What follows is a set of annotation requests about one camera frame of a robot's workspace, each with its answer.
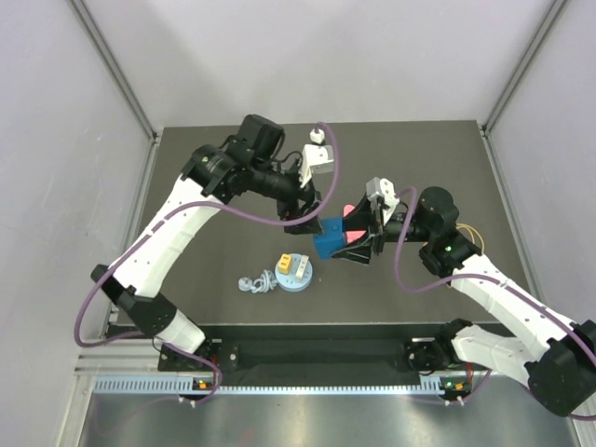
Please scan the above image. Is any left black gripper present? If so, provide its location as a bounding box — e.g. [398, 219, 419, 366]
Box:
[249, 158, 324, 236]

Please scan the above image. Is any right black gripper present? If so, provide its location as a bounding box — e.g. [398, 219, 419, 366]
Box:
[331, 193, 434, 264]

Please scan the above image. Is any pink triangular power strip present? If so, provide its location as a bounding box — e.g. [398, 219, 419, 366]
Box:
[343, 204, 365, 244]

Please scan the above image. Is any blue cube plug adapter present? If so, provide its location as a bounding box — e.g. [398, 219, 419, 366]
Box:
[313, 217, 347, 260]

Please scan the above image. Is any yellow plug adapter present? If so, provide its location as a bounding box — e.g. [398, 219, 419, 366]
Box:
[277, 253, 292, 275]

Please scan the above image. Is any white square charger plug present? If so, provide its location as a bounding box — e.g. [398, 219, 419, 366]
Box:
[294, 255, 310, 281]

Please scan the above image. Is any light blue round socket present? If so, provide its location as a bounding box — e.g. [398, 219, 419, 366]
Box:
[274, 253, 314, 292]

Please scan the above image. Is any light blue socket cord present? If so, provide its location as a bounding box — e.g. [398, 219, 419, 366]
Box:
[237, 269, 278, 294]

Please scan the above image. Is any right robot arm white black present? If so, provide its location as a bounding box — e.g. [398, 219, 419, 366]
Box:
[333, 185, 595, 417]

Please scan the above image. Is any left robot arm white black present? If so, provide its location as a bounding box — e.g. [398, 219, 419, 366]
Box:
[90, 114, 335, 370]

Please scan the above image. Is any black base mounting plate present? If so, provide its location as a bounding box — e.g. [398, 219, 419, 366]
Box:
[157, 323, 494, 376]

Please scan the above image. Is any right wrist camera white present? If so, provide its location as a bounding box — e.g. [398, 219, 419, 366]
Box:
[366, 177, 400, 225]

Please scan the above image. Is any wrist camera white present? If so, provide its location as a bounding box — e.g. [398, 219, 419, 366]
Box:
[366, 177, 400, 225]
[299, 129, 334, 189]

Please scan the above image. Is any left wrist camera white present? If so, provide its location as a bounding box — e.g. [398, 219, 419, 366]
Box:
[299, 129, 334, 189]

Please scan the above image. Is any yellow coiled cable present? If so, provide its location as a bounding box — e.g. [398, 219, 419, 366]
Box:
[455, 223, 486, 256]

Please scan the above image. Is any grey slotted cable duct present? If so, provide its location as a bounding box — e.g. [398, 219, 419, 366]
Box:
[92, 375, 471, 396]

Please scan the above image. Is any right aluminium frame post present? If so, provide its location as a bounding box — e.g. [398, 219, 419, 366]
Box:
[480, 0, 570, 138]

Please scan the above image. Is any aluminium frame post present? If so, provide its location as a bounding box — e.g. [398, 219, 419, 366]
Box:
[480, 0, 570, 138]
[66, 0, 158, 143]

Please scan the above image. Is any left aluminium frame post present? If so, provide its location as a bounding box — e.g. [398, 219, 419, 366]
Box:
[66, 0, 158, 143]

